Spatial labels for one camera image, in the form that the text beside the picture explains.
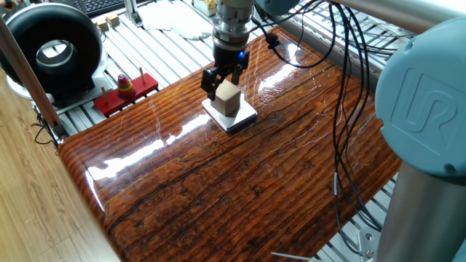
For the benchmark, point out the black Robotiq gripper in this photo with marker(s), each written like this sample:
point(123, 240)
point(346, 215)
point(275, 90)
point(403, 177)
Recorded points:
point(227, 56)

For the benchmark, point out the light wooden cube block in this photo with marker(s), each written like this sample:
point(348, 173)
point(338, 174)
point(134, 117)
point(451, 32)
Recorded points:
point(227, 100)

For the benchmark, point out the silver and blue UR5 arm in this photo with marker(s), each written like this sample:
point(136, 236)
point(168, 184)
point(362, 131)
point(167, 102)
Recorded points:
point(426, 109)

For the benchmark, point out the white flat square box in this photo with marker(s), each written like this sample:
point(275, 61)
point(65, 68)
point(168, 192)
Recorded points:
point(244, 118)

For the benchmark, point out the white box with yellow parts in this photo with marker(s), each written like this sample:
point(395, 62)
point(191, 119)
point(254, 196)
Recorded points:
point(204, 6)

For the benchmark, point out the white crumpled cloth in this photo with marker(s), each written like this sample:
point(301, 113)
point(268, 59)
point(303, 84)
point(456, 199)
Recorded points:
point(171, 18)

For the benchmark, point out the wood grain table mat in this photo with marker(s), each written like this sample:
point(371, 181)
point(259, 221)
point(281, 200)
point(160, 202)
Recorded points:
point(225, 174)

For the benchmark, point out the small wooden cube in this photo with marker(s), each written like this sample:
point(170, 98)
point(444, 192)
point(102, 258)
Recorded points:
point(113, 20)
point(102, 24)

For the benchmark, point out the black computer keyboard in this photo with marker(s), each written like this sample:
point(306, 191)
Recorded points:
point(96, 5)

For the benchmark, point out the brown wooden pole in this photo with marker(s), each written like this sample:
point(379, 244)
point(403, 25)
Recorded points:
point(29, 72)

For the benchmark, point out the small aluminium post stand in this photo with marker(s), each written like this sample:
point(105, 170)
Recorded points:
point(133, 14)

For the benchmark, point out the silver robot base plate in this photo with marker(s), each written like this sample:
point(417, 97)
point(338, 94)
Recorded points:
point(367, 242)

